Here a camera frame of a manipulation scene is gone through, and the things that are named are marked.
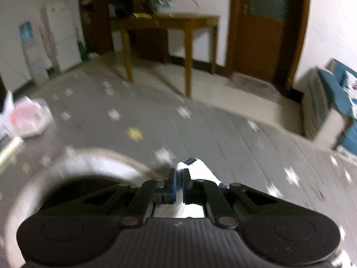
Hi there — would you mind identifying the wooden table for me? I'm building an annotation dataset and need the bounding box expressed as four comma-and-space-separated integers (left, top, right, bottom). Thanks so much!
111, 12, 221, 98

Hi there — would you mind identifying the white water dispenser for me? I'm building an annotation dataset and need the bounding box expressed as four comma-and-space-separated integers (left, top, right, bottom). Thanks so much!
18, 21, 50, 86

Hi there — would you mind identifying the green bottle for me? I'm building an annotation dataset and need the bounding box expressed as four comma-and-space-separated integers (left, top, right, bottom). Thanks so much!
77, 40, 90, 62

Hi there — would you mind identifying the grey star-pattern blanket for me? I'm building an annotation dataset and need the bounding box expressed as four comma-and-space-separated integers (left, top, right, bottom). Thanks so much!
0, 53, 357, 268

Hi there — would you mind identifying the white and pink plastic bag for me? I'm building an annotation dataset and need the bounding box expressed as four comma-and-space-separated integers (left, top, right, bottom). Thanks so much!
0, 89, 54, 139

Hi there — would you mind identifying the pale green plastic bag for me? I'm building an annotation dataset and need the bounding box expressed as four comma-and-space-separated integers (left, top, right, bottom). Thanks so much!
147, 0, 176, 15

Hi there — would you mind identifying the dark wooden cabinet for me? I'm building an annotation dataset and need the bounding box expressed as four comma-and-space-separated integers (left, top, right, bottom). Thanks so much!
76, 0, 168, 62

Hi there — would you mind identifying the white round basket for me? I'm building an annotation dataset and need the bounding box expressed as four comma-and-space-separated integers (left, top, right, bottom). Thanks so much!
4, 148, 230, 268

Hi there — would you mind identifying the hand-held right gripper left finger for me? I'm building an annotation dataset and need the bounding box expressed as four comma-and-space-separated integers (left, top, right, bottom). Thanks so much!
36, 169, 177, 226

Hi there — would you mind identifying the white refrigerator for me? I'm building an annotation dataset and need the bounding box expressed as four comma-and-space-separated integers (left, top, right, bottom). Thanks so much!
40, 1, 85, 73

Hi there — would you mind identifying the grey doormat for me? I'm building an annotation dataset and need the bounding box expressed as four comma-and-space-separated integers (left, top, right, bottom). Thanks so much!
230, 74, 283, 103

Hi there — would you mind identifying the blue printed cloth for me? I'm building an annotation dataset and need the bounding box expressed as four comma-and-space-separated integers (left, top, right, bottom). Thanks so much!
317, 58, 357, 155

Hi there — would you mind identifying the wooden door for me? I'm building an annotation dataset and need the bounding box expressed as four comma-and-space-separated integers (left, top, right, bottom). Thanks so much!
225, 0, 311, 90

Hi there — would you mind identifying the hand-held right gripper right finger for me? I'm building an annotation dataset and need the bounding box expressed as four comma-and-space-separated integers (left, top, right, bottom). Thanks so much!
181, 170, 317, 227

